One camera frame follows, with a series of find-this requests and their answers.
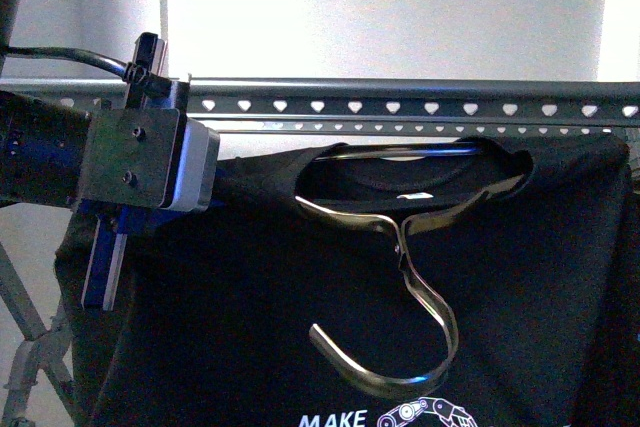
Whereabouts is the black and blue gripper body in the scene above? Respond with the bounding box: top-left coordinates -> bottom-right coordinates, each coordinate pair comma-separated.
77,32 -> 220,311

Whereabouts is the silver metal clothes hanger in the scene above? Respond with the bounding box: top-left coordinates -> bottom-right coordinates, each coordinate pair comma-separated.
295,174 -> 525,400

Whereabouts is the black printed t-shirt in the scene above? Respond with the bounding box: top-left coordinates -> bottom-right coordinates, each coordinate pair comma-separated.
55,134 -> 639,426

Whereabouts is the grey metal clothes rack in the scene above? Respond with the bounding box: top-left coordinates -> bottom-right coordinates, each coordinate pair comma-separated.
0,74 -> 640,427

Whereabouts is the black cable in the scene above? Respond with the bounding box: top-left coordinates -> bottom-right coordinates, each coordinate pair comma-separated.
0,45 -> 174,98

